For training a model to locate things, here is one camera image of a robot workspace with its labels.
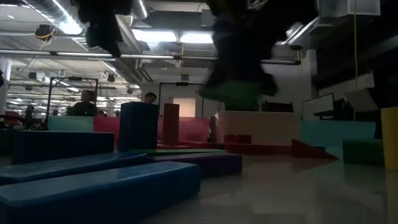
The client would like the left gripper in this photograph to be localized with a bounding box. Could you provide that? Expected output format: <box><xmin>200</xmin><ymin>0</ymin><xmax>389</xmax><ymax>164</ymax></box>
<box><xmin>70</xmin><ymin>0</ymin><xmax>135</xmax><ymax>59</ymax></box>

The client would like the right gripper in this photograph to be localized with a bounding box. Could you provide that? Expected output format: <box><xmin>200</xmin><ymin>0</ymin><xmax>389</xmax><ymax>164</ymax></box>
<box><xmin>198</xmin><ymin>0</ymin><xmax>280</xmax><ymax>97</ymax></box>

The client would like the pink cylinder block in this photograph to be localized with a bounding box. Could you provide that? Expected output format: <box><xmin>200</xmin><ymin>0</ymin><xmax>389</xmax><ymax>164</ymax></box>
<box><xmin>163</xmin><ymin>103</ymin><xmax>181</xmax><ymax>146</ymax></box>

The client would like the blue cube block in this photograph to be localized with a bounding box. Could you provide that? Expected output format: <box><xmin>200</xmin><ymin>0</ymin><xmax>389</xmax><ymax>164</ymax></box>
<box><xmin>119</xmin><ymin>101</ymin><xmax>160</xmax><ymax>151</ymax></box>

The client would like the yellow cylinder block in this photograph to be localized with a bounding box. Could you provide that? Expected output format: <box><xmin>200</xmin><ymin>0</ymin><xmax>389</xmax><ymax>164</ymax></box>
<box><xmin>380</xmin><ymin>106</ymin><xmax>398</xmax><ymax>172</ymax></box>

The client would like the black monitor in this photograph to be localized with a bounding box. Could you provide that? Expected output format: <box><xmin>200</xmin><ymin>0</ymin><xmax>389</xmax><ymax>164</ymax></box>
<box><xmin>262</xmin><ymin>100</ymin><xmax>294</xmax><ymax>113</ymax></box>

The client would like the white plastic bin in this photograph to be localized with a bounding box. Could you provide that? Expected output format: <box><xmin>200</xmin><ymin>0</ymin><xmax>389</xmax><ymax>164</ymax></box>
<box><xmin>217</xmin><ymin>110</ymin><xmax>302</xmax><ymax>147</ymax></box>

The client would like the person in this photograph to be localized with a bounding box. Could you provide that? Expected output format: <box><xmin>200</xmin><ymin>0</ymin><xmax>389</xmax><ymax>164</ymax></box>
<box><xmin>67</xmin><ymin>89</ymin><xmax>100</xmax><ymax>117</ymax></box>
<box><xmin>24</xmin><ymin>104</ymin><xmax>36</xmax><ymax>129</ymax></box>
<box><xmin>143</xmin><ymin>91</ymin><xmax>157</xmax><ymax>105</ymax></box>

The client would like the large pink plastic bin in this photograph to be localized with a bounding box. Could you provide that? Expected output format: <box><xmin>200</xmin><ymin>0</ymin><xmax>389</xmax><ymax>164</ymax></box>
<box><xmin>157</xmin><ymin>116</ymin><xmax>211</xmax><ymax>143</ymax></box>

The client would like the grey ceiling box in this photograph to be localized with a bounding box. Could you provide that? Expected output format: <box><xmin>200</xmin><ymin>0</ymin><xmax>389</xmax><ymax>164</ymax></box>
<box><xmin>200</xmin><ymin>8</ymin><xmax>215</xmax><ymax>28</ymax></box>

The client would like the small pink plastic bin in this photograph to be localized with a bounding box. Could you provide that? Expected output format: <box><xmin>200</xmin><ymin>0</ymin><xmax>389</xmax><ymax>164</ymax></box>
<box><xmin>93</xmin><ymin>116</ymin><xmax>121</xmax><ymax>147</ymax></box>

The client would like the white board panel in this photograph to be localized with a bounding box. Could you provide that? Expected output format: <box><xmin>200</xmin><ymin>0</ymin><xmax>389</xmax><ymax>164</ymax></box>
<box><xmin>302</xmin><ymin>92</ymin><xmax>336</xmax><ymax>121</ymax></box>

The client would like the purple flat block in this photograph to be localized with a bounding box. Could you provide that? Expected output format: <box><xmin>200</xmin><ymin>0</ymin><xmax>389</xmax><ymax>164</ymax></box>
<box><xmin>143</xmin><ymin>151</ymin><xmax>243</xmax><ymax>178</ymax></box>

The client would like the small teal plastic bin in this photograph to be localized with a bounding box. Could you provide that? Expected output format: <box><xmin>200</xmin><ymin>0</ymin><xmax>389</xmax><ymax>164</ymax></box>
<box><xmin>47</xmin><ymin>115</ymin><xmax>95</xmax><ymax>132</ymax></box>

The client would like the large teal plastic bin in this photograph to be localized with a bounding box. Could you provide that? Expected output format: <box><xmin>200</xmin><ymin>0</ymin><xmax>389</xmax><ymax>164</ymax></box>
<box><xmin>299</xmin><ymin>119</ymin><xmax>377</xmax><ymax>156</ymax></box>

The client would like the white pillar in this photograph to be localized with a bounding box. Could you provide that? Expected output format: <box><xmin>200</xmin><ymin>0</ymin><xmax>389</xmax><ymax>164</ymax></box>
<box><xmin>0</xmin><ymin>58</ymin><xmax>12</xmax><ymax>116</ymax></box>

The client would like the white glossy table mat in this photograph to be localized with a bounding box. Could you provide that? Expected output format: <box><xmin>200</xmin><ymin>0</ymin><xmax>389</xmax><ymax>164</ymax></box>
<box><xmin>133</xmin><ymin>148</ymin><xmax>398</xmax><ymax>224</ymax></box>

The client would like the red chair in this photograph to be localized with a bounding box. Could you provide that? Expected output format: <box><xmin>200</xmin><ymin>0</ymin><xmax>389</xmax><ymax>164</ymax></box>
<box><xmin>2</xmin><ymin>110</ymin><xmax>22</xmax><ymax>128</ymax></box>

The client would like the white ceiling unit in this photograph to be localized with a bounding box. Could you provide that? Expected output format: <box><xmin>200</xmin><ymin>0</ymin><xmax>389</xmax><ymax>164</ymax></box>
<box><xmin>316</xmin><ymin>0</ymin><xmax>382</xmax><ymax>19</ymax></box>

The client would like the black metal frame stand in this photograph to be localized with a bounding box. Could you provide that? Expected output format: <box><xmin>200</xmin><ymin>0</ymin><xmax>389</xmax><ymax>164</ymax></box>
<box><xmin>157</xmin><ymin>81</ymin><xmax>206</xmax><ymax>118</ymax></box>
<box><xmin>46</xmin><ymin>76</ymin><xmax>100</xmax><ymax>129</ymax></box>

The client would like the hanging cable reel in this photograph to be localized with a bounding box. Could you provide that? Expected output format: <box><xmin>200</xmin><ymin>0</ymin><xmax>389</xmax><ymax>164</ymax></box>
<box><xmin>33</xmin><ymin>24</ymin><xmax>57</xmax><ymax>42</ymax></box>

